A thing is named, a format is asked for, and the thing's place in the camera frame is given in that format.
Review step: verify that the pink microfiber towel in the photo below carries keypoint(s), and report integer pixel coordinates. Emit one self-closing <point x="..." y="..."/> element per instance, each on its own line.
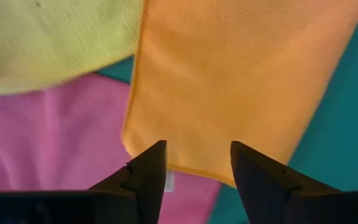
<point x="57" y="140"/>

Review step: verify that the pale green microfiber towel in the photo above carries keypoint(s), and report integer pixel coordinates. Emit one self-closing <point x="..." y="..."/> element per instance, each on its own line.
<point x="42" y="40"/>

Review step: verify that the orange microfiber towel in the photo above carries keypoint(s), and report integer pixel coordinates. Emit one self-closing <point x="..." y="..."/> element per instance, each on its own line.
<point x="228" y="77"/>

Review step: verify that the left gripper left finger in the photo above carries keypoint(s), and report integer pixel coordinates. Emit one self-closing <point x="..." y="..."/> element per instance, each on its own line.
<point x="141" y="186"/>

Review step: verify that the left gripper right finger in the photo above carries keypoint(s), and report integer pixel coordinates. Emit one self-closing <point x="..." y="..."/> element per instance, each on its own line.
<point x="259" y="186"/>

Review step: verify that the teal table mat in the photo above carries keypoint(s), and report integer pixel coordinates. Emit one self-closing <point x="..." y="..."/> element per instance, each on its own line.
<point x="337" y="124"/>

